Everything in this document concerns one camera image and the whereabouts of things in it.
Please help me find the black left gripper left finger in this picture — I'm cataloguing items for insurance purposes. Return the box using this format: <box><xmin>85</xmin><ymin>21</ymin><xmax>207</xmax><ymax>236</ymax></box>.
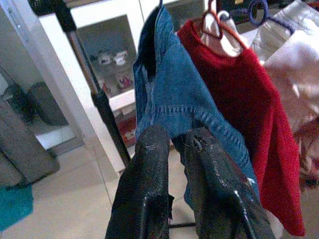
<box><xmin>104</xmin><ymin>125</ymin><xmax>175</xmax><ymax>239</ymax></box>

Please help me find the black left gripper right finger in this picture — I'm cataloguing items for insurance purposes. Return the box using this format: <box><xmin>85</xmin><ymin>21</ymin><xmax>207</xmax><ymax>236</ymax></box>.
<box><xmin>180</xmin><ymin>127</ymin><xmax>276</xmax><ymax>239</ymax></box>

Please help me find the blue denim jacket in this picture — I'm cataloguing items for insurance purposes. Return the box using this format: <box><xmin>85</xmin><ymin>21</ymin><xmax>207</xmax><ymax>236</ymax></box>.
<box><xmin>133</xmin><ymin>4</ymin><xmax>260</xmax><ymax>210</ymax></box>

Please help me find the red plastic clothes hanger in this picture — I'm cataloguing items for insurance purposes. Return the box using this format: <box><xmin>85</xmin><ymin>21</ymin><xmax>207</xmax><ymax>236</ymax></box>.
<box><xmin>200</xmin><ymin>0</ymin><xmax>250</xmax><ymax>48</ymax></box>

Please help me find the white cabinet with glass doors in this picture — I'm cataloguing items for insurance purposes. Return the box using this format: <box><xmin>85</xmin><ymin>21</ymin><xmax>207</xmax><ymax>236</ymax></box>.
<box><xmin>37</xmin><ymin>0</ymin><xmax>217</xmax><ymax>175</ymax></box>

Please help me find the black and steel garment rack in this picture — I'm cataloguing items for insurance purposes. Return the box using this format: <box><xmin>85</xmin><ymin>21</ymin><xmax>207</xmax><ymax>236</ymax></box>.
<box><xmin>28</xmin><ymin>0</ymin><xmax>197</xmax><ymax>229</ymax></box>

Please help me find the red sweater with plaid lining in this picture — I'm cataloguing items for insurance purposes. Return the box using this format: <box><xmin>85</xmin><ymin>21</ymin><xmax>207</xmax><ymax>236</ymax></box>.
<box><xmin>177</xmin><ymin>20</ymin><xmax>307</xmax><ymax>237</ymax></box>

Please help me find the white striped shirt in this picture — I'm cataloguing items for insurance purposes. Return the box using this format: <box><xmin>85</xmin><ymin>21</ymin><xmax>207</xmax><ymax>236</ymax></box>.
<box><xmin>293</xmin><ymin>117</ymin><xmax>319</xmax><ymax>186</ymax></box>

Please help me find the teal floor mat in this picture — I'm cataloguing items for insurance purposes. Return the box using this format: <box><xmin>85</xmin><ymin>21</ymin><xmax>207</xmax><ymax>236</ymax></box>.
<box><xmin>0</xmin><ymin>185</ymin><xmax>34</xmax><ymax>231</ymax></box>

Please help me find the white framed glass door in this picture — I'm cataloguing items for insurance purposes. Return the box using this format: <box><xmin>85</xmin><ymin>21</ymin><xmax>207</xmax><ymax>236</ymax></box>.
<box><xmin>0</xmin><ymin>0</ymin><xmax>85</xmax><ymax>155</ymax></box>

